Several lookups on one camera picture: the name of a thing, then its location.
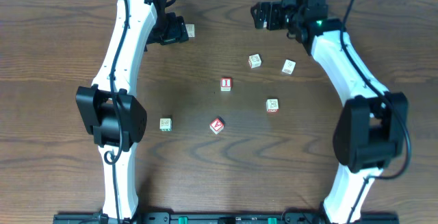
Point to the plain cream wooden block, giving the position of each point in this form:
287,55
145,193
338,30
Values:
190,30

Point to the green edged picture block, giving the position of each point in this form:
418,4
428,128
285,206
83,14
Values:
165,124

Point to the red letter A block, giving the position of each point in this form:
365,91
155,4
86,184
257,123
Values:
216,126

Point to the cream picture block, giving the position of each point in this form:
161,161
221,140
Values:
288,67

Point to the red letter I block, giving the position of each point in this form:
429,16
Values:
225,84

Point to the snail picture block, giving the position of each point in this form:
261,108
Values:
254,61

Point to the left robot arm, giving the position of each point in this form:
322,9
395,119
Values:
109,109

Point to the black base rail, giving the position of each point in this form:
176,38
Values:
167,218

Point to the red edged picture block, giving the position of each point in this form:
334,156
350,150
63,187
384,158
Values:
272,105

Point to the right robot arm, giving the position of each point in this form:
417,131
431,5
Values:
371,130

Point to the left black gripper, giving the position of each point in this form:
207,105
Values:
174,32

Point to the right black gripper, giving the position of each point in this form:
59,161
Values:
271,19

